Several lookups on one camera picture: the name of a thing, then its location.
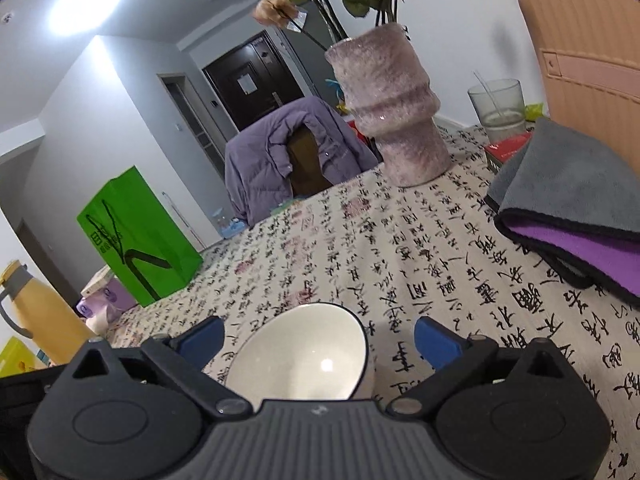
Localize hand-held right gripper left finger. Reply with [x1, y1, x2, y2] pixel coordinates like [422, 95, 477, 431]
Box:
[64, 316, 254, 422]

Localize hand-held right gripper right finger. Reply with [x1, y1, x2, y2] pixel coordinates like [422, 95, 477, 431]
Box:
[386, 316, 577, 422]

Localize white bowl black rim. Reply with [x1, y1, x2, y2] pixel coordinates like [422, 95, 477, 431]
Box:
[226, 302, 376, 408]

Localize yellow-green snack box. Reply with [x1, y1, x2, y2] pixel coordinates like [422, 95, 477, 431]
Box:
[0, 337, 51, 378]

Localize yellow thermos jug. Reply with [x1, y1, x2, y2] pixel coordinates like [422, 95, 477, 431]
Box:
[0, 260, 96, 366]

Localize calligraphy printed tablecloth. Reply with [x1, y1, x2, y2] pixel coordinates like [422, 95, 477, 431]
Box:
[95, 125, 640, 480]

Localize purple tissue pack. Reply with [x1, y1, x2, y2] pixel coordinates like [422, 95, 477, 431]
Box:
[75, 277, 138, 333]

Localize white flat box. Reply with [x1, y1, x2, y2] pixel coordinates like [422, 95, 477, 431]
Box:
[82, 267, 113, 293]

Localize green paper bag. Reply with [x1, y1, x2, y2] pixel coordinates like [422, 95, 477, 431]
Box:
[76, 166, 204, 308]

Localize purple padded jacket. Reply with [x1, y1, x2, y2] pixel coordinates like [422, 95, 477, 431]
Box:
[224, 96, 379, 226]

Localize wooden chair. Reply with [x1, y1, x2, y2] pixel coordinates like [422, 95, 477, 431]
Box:
[286, 125, 331, 196]

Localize red box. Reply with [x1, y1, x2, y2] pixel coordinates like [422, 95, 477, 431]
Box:
[484, 132, 535, 171]

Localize grey and purple cloth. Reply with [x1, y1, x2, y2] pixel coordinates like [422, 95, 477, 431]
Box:
[485, 117, 640, 308]

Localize pink ribbed vase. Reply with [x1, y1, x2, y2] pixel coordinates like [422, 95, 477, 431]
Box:
[325, 22, 453, 188]

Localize glass cup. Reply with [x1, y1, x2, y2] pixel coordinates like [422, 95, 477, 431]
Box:
[467, 78, 527, 143]

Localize dark entrance door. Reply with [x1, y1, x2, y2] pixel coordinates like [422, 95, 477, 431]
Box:
[202, 42, 306, 131]

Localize blue bag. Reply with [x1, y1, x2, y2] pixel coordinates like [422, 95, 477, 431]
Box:
[325, 77, 351, 111]

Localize grey refrigerator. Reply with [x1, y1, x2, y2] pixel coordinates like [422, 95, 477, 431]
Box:
[265, 0, 351, 106]

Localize pink hard case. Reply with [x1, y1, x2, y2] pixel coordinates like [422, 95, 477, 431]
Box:
[517, 0, 640, 181]

